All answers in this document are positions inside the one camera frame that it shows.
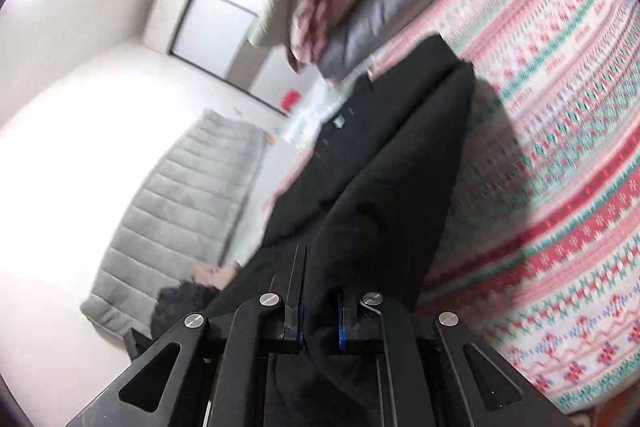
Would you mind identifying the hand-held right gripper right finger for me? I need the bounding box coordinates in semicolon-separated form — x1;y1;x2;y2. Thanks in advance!
335;288;571;427

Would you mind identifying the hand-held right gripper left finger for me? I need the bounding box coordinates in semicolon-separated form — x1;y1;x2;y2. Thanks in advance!
65;245;308;427

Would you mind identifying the black coat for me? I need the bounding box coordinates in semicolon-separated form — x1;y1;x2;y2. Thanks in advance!
205;34;476;427

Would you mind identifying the pink pillow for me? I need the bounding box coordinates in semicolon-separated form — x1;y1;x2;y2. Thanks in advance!
192;262;239;291

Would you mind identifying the dark fuzzy cloth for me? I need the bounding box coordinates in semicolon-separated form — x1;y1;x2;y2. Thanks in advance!
150;282;224;343

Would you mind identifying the grey quilted headboard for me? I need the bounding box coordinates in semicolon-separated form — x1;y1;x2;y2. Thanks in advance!
80;107;269;341

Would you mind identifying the red green patterned blanket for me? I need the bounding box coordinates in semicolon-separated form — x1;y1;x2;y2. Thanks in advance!
265;0;640;413

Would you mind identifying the orange object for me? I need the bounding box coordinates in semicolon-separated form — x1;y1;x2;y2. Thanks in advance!
587;384;640;427

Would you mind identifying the white wardrobe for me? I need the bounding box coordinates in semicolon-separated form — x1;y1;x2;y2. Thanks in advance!
169;0;321;108

